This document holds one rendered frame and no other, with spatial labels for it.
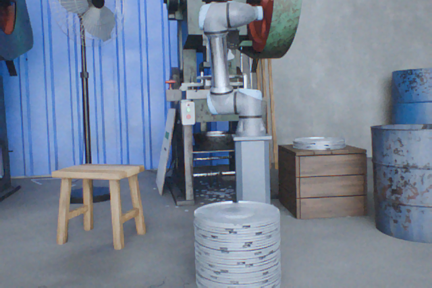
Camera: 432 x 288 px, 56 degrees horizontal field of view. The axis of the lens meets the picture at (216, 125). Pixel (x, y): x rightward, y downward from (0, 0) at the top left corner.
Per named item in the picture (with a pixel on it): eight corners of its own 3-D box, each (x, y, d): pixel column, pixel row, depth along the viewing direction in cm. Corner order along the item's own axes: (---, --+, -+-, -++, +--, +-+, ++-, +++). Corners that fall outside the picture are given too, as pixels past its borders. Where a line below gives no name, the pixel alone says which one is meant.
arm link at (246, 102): (261, 115, 193) (260, 87, 192) (233, 116, 196) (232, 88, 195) (263, 114, 205) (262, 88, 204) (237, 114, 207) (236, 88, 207)
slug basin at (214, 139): (248, 148, 266) (247, 133, 265) (196, 151, 259) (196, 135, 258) (235, 144, 299) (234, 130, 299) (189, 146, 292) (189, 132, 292)
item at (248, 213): (273, 202, 152) (273, 199, 152) (285, 224, 123) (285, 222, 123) (197, 204, 152) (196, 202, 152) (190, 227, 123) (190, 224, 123)
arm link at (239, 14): (252, -1, 176) (262, 2, 223) (228, 1, 179) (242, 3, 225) (254, 26, 179) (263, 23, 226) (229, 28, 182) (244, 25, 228)
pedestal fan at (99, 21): (133, 203, 255) (123, -54, 247) (23, 211, 242) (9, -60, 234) (133, 172, 377) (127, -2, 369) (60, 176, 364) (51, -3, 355)
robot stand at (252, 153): (274, 229, 194) (272, 135, 191) (235, 231, 194) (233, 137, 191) (268, 218, 212) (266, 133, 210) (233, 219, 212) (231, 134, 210)
